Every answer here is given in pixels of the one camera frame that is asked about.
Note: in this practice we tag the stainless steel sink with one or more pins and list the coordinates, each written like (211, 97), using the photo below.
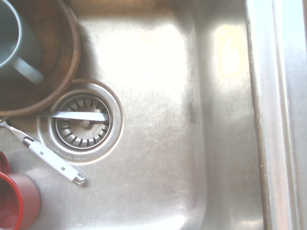
(163, 76)

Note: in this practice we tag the metal drain strainer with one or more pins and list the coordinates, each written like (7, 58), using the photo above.
(72, 137)

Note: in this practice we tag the brown wooden bowl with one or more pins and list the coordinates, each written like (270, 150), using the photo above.
(61, 48)

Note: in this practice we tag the red ceramic mug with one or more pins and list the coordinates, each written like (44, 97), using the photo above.
(25, 194)

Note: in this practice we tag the grey ceramic mug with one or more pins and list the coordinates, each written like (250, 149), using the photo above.
(9, 36)

